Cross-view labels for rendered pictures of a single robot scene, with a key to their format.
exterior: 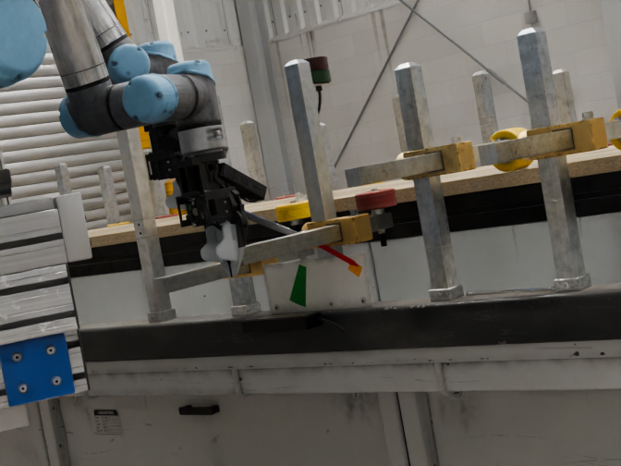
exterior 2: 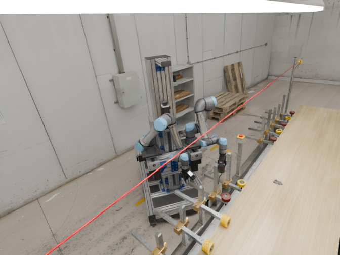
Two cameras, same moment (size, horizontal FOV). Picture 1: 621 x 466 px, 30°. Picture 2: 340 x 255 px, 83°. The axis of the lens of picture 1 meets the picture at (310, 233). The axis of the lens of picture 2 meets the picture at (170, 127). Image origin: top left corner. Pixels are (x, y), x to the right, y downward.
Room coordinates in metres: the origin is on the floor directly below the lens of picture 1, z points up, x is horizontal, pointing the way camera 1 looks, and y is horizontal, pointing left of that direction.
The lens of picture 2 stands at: (1.91, -1.41, 2.26)
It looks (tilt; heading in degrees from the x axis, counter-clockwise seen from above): 26 degrees down; 93
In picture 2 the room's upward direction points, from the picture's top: 6 degrees counter-clockwise
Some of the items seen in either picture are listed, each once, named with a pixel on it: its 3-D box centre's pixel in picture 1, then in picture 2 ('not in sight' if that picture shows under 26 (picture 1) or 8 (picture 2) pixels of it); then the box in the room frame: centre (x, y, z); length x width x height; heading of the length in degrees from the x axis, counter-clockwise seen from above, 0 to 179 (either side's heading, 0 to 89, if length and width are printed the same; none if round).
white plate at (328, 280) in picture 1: (315, 285); (215, 197); (2.22, 0.01, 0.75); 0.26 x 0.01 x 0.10; 49
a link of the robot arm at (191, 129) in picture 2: not in sight; (190, 129); (2.05, 0.62, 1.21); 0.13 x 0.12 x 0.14; 21
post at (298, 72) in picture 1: (318, 184); (216, 185); (2.22, -0.03, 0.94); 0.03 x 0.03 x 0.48; 49
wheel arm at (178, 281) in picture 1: (238, 266); (222, 181); (2.32, 0.15, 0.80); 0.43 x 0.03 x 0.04; 139
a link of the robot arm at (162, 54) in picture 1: (158, 70); (222, 143); (2.33, 0.24, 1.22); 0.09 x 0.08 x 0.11; 111
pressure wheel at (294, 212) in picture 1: (298, 226); (241, 185); (2.47, 0.03, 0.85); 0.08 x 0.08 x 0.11
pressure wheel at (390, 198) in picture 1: (379, 217); (225, 200); (2.28, -0.14, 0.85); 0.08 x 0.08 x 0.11
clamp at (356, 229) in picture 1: (336, 231); (215, 194); (2.20, -0.05, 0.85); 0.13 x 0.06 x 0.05; 49
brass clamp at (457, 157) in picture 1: (434, 161); (200, 203); (2.04, -0.24, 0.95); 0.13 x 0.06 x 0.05; 49
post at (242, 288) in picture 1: (227, 208); (228, 172); (2.38, 0.16, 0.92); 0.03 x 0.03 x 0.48; 49
